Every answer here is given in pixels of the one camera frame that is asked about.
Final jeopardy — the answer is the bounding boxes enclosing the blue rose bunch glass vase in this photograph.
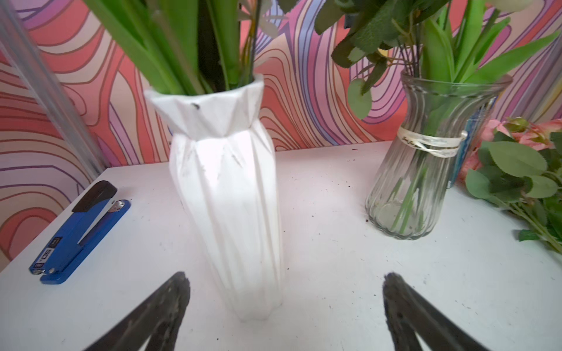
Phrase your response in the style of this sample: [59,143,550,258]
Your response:
[315,0,447,120]

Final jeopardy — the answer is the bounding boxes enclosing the clear ribbed glass vase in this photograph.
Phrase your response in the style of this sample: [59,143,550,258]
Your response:
[365,73,512,240]

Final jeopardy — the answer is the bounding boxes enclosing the blue rose bunch white vase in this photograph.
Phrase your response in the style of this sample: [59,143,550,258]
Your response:
[86,1,277,96]

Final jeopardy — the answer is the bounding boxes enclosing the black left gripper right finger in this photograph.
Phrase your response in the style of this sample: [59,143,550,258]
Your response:
[383,272,487,350]

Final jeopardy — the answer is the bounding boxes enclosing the blue black stapler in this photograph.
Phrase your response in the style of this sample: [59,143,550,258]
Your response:
[29,181,131,285]

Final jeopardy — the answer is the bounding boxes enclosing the white ribbed ceramic vase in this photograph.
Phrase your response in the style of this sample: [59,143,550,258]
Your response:
[144,75,284,320]

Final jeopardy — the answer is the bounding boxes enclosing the pink rose stem glass vase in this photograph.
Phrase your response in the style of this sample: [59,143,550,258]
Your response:
[459,117,561,253]

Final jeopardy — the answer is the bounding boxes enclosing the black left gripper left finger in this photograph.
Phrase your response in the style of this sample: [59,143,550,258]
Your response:
[87,271,190,350]

